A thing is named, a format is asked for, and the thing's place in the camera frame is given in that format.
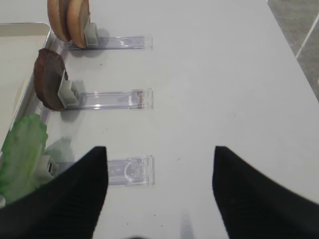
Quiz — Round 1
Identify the white metal tray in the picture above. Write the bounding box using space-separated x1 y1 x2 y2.
0 22 50 144

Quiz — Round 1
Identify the clear patty holder rail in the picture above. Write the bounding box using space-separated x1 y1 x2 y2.
57 71 154 111

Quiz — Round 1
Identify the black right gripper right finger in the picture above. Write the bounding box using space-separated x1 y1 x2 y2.
212 146 319 239

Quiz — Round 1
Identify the clear bun holder rail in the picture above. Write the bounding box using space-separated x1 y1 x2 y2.
65 23 153 51

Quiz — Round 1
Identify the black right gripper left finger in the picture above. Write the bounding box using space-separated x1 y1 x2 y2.
0 146 109 239

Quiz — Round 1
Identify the plain bun slice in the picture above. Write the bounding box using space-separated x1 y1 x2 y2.
67 0 90 48

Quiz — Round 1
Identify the sesame bun top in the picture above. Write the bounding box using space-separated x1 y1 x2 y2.
47 0 71 42

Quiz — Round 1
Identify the brown meat patty upright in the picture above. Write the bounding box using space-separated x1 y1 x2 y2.
33 48 69 111

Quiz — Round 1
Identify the clear lettuce holder rail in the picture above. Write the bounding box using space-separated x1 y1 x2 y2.
37 154 156 187

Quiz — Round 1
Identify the green lettuce leaf upright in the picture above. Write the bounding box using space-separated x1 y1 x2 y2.
0 114 48 204

